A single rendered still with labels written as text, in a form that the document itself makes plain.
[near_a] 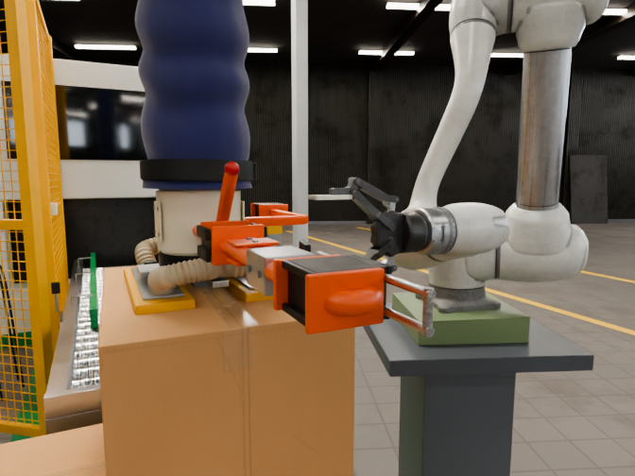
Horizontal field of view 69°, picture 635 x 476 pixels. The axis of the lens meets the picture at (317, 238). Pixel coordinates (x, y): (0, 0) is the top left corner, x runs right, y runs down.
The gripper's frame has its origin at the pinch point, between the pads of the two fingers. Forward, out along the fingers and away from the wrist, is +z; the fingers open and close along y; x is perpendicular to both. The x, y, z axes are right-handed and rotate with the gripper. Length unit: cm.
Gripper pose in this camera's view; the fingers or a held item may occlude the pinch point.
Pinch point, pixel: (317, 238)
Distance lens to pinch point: 77.5
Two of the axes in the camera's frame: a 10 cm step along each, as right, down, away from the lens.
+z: -9.0, 0.6, -4.3
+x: -4.3, -1.2, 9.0
